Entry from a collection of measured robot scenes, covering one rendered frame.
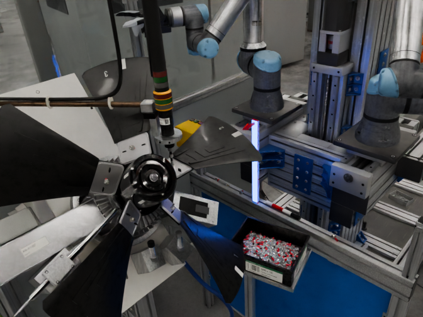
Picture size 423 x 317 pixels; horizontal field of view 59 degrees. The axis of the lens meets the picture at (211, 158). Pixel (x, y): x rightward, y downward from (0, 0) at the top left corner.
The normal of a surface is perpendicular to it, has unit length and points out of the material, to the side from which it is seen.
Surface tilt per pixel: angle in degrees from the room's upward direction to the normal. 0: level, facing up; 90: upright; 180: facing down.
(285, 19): 90
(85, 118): 50
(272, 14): 90
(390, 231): 0
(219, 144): 13
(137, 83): 40
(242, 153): 21
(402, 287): 90
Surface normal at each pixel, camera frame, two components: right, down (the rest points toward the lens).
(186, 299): -0.07, -0.86
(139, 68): 0.00, -0.37
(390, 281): -0.70, 0.40
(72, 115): 0.51, -0.31
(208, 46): 0.33, 0.47
